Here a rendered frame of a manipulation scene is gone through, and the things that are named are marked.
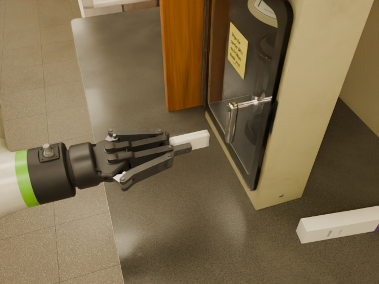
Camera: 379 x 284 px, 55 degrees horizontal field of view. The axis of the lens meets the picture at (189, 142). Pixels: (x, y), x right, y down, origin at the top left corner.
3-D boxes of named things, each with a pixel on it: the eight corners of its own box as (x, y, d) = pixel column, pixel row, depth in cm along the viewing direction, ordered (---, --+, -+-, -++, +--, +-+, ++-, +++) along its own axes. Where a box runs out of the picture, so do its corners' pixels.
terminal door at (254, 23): (205, 104, 95) (212, -64, 67) (255, 194, 75) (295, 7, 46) (202, 105, 95) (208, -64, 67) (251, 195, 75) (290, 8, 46)
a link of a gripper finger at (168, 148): (106, 154, 59) (107, 160, 59) (172, 141, 62) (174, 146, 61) (109, 169, 62) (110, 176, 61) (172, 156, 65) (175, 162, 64)
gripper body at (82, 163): (69, 173, 54) (130, 159, 56) (64, 134, 60) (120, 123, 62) (79, 202, 60) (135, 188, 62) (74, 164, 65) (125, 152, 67)
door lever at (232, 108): (252, 140, 68) (247, 131, 70) (260, 101, 61) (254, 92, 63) (226, 147, 67) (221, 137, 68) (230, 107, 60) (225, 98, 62)
